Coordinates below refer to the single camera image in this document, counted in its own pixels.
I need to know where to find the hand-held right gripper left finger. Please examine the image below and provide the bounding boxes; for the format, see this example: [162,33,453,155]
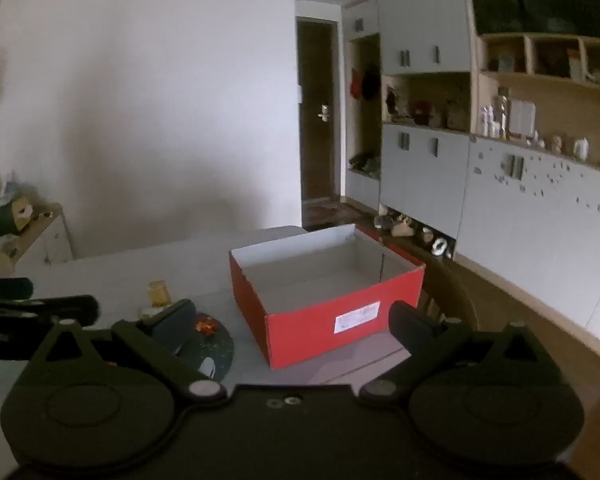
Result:
[27,299,228,406]

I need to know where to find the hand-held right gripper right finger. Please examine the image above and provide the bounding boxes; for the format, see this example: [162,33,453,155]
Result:
[357,301,563,407]

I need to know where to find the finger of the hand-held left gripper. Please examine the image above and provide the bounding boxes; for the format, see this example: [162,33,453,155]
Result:
[0,295,101,361]
[0,277,34,302]

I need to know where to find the yellow cylindrical block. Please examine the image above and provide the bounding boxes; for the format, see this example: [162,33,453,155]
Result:
[147,280,173,308]

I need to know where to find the round glass plate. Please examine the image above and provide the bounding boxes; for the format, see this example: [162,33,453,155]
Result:
[175,312,236,383]

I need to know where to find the red cardboard box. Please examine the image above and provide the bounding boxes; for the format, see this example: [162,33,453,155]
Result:
[229,224,426,371]

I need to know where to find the wooden chair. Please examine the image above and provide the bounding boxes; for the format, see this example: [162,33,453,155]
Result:
[380,242,481,332]

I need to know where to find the white side cabinet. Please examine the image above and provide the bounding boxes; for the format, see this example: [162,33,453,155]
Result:
[14,203,76,266]

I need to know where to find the green tissue box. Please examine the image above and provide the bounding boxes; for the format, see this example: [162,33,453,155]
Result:
[0,195,36,236]

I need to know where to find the brown door mat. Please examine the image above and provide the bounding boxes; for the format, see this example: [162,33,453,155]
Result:
[302,201,363,230]

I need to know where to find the dark shoes in niche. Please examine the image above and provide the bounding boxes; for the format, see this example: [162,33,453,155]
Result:
[349,154,381,177]

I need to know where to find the brown door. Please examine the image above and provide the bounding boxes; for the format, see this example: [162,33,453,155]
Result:
[296,17,342,207]

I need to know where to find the red shelf ornament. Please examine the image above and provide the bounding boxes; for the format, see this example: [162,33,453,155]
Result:
[411,101,435,126]

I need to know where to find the clear bottle on shelf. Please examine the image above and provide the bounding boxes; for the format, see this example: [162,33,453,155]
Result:
[496,87,511,140]

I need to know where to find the white shelf box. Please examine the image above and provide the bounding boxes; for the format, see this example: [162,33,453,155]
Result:
[509,100,537,138]

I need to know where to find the black hanging cloth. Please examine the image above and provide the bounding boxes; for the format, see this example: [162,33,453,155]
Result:
[361,65,382,101]

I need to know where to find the white wall cabinet unit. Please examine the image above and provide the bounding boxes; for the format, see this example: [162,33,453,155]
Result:
[342,0,600,323]

